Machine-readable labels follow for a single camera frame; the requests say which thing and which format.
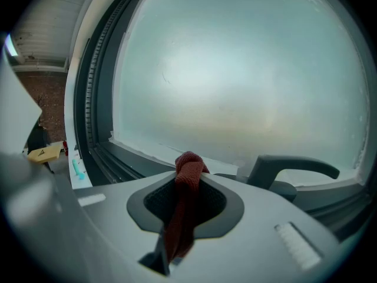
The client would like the black window handle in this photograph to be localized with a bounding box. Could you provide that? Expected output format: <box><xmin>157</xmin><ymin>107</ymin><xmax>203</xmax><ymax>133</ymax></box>
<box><xmin>246</xmin><ymin>154</ymin><xmax>341</xmax><ymax>202</ymax></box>

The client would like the frosted hinged window sash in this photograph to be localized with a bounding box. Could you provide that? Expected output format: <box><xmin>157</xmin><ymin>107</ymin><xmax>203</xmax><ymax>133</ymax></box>
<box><xmin>94</xmin><ymin>0</ymin><xmax>377</xmax><ymax>238</ymax></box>

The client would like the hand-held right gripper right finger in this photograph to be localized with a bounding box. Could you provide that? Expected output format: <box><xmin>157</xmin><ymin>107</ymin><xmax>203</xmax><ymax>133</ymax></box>
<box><xmin>173</xmin><ymin>172</ymin><xmax>349</xmax><ymax>283</ymax></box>

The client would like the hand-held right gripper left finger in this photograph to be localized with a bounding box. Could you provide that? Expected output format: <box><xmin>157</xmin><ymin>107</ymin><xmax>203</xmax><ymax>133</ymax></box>
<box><xmin>55</xmin><ymin>171</ymin><xmax>177</xmax><ymax>283</ymax></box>

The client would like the white window sill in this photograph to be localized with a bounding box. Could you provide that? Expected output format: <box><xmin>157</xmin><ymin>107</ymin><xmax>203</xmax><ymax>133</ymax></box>
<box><xmin>66</xmin><ymin>150</ymin><xmax>94</xmax><ymax>190</ymax></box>

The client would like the teal tube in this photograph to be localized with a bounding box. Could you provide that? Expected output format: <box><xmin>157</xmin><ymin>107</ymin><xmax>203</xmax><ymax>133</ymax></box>
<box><xmin>71</xmin><ymin>159</ymin><xmax>86</xmax><ymax>180</ymax></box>

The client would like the dark red cloth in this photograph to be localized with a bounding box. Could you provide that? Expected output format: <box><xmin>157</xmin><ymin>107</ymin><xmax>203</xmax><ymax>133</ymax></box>
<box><xmin>163</xmin><ymin>151</ymin><xmax>210</xmax><ymax>264</ymax></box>

